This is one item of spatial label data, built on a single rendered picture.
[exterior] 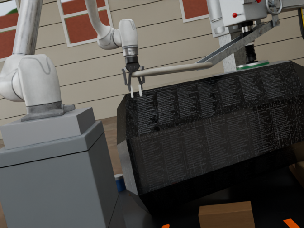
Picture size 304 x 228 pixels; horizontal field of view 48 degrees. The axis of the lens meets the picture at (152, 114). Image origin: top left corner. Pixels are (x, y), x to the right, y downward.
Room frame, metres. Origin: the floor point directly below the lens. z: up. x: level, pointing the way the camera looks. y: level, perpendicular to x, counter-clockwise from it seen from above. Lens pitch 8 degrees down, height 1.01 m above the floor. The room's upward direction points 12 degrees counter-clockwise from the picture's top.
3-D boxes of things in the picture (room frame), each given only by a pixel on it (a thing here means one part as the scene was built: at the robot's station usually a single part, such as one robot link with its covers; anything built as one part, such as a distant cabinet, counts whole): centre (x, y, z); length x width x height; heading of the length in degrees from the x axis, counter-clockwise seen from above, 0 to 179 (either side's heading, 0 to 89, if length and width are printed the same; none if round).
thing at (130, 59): (2.00, 0.05, 1.04); 0.08 x 0.07 x 0.09; 103
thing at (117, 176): (2.90, 0.41, 0.08); 0.10 x 0.10 x 0.13
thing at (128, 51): (2.00, 0.05, 1.12); 0.09 x 0.09 x 0.06
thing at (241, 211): (1.87, -0.30, 0.07); 0.30 x 0.12 x 0.12; 77
